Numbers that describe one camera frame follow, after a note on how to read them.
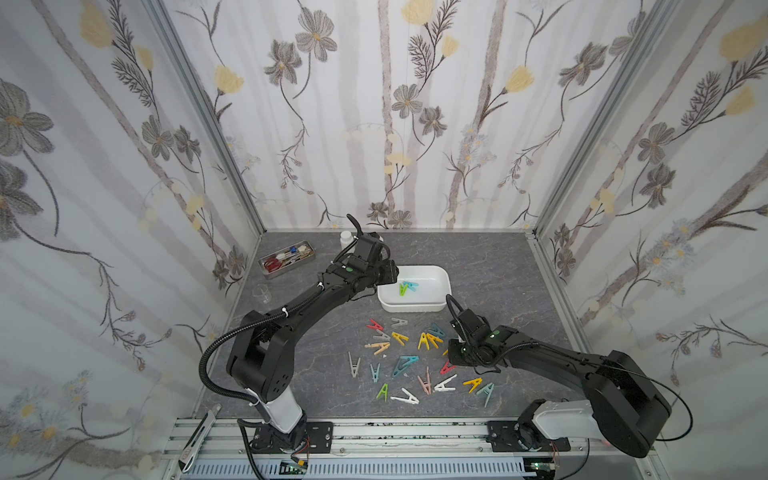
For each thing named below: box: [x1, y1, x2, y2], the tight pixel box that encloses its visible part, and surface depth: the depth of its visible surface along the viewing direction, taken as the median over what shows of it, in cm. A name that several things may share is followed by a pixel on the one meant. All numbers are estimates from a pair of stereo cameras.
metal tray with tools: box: [258, 240, 316, 280], surface depth 113 cm
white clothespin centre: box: [433, 373, 458, 392], surface depth 84 cm
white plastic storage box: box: [377, 265, 452, 313], surface depth 105 cm
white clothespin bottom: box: [390, 388, 420, 405], surface depth 81 cm
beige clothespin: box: [364, 342, 391, 355], surface depth 92 cm
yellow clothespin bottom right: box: [462, 377, 483, 393], surface depth 84 cm
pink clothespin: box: [417, 366, 431, 395], surface depth 83 cm
